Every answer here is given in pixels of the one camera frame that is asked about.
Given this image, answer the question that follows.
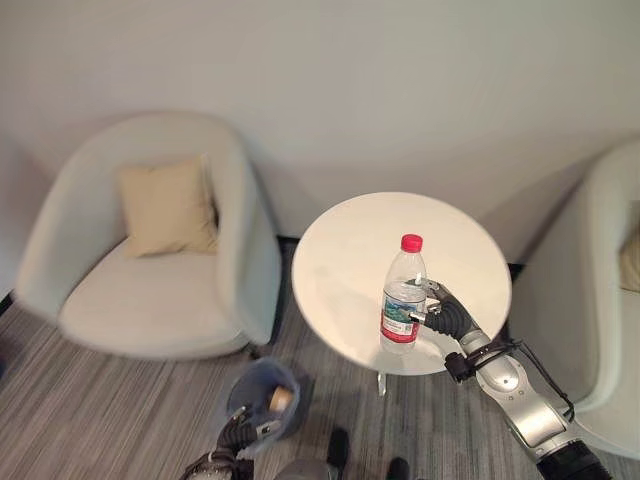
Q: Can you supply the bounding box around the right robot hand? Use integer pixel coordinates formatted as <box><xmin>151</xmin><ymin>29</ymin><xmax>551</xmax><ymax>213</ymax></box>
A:
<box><xmin>405</xmin><ymin>274</ymin><xmax>485</xmax><ymax>344</ymax></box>

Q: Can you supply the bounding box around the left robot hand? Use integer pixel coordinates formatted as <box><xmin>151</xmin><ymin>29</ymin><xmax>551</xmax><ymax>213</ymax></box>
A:
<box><xmin>215</xmin><ymin>405</ymin><xmax>282</xmax><ymax>452</ymax></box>

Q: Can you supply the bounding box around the small bin with blue bag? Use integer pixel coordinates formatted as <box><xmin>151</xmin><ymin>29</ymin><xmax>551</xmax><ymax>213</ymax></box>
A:
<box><xmin>224</xmin><ymin>356</ymin><xmax>303</xmax><ymax>441</ymax></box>

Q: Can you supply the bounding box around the clear water bottle red cap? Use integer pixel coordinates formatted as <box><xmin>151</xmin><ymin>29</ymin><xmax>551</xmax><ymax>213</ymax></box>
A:
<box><xmin>378</xmin><ymin>232</ymin><xmax>429</xmax><ymax>356</ymax></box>

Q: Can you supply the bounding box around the round white tea table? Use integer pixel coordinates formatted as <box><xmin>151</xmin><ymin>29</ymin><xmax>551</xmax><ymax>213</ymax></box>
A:
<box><xmin>291</xmin><ymin>192</ymin><xmax>513</xmax><ymax>397</ymax></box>

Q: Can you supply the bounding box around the tan paper cup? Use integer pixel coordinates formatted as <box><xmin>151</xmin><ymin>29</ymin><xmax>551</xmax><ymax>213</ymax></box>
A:
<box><xmin>268</xmin><ymin>386</ymin><xmax>293</xmax><ymax>411</ymax></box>

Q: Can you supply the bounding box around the robot left dark foot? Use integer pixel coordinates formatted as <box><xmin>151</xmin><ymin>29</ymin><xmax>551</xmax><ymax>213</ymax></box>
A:
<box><xmin>326</xmin><ymin>427</ymin><xmax>351</xmax><ymax>466</ymax></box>

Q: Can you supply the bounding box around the white armchair with patterned cushion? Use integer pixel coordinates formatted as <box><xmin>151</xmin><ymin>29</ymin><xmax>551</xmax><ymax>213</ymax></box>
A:
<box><xmin>509</xmin><ymin>141</ymin><xmax>640</xmax><ymax>460</ymax></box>

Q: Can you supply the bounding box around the white armchair with beige cushion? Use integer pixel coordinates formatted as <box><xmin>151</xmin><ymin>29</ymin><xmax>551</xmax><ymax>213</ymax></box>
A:
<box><xmin>14</xmin><ymin>110</ymin><xmax>283</xmax><ymax>362</ymax></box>

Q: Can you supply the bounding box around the beige square cushion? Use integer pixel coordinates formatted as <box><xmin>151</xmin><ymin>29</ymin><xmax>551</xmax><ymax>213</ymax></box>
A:
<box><xmin>118</xmin><ymin>154</ymin><xmax>221</xmax><ymax>259</ymax></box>

